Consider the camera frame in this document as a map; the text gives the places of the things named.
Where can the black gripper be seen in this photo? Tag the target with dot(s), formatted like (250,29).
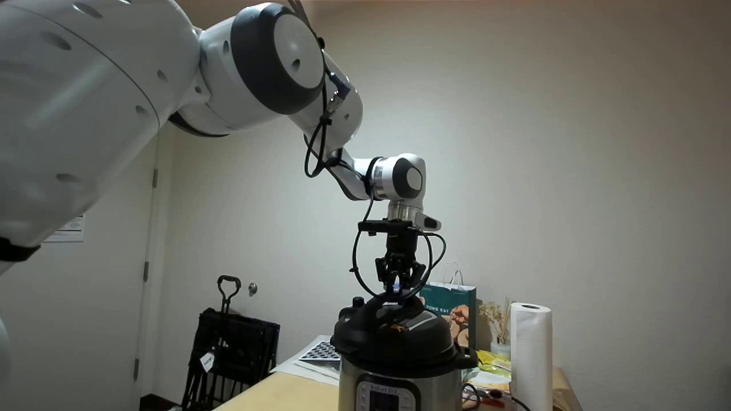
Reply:
(401,245)

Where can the black rice cooker lid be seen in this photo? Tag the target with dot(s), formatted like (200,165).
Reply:
(403,350)

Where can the green yellow snack package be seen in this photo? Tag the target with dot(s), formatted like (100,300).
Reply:
(494,361)

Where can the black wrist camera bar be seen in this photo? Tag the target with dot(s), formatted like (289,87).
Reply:
(401,224)

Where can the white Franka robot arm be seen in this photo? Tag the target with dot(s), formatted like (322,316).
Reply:
(92,91)

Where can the black white patterned board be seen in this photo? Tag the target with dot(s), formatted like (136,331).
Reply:
(320,351)

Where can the beige crumpled paper bag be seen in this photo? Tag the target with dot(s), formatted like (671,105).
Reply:
(494,322)

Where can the green paper gift bag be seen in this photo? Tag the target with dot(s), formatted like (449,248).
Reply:
(449,296)

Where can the stainless rice cooker base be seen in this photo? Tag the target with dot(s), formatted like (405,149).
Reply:
(441,391)

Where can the white paper towel roll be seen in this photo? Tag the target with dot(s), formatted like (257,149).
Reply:
(530,356)

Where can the black folding crate cart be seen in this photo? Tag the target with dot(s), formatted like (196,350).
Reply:
(236,354)

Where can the small wall hook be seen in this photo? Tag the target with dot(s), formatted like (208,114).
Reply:
(251,287)

